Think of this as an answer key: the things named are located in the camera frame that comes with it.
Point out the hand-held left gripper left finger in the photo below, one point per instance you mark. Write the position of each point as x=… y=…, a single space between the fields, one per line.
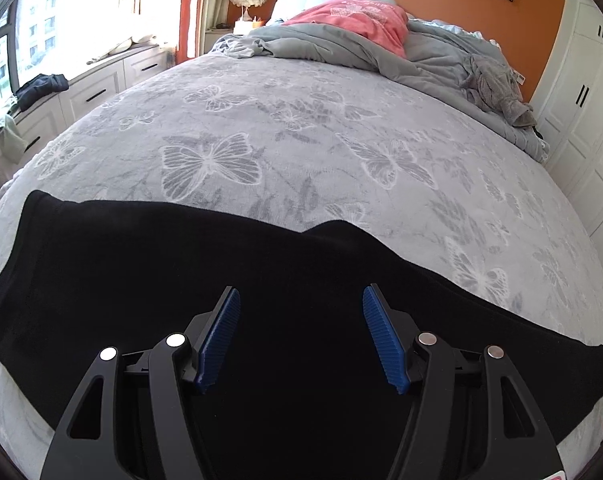
x=219 y=340

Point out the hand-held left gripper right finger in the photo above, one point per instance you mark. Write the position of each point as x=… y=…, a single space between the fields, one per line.
x=384 y=340

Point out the black pants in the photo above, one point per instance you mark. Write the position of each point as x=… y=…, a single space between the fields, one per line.
x=281 y=270

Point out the grey butterfly print blanket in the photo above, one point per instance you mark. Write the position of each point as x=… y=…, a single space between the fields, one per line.
x=281 y=125

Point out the white wardrobe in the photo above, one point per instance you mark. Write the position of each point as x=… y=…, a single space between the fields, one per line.
x=581 y=125

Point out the crumpled grey garment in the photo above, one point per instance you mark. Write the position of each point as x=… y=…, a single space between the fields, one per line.
x=491 y=85

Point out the white drawer cabinet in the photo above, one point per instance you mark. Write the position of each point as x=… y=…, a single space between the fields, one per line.
x=96 y=90

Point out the light green cloth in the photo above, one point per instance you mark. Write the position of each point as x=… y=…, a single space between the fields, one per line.
x=6 y=135

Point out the grey duvet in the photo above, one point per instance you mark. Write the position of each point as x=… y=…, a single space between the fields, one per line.
x=331 y=47

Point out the white nightstand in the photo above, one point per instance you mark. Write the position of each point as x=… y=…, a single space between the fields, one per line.
x=219 y=40

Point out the dark blue clothes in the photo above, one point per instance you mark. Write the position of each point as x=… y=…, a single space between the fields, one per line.
x=41 y=87

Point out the pale elongated object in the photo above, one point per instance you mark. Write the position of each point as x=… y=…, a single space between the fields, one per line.
x=131 y=44

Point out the tissue box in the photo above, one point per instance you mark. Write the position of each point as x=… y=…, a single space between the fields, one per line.
x=246 y=27

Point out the pink pillow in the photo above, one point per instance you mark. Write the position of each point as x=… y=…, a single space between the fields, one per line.
x=351 y=20

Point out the orange curtain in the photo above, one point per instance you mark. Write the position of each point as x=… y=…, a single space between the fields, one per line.
x=189 y=10

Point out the light blue headboard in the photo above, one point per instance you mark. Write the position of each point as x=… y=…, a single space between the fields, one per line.
x=291 y=0

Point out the window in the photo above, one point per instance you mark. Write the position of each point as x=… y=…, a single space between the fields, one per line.
x=56 y=15

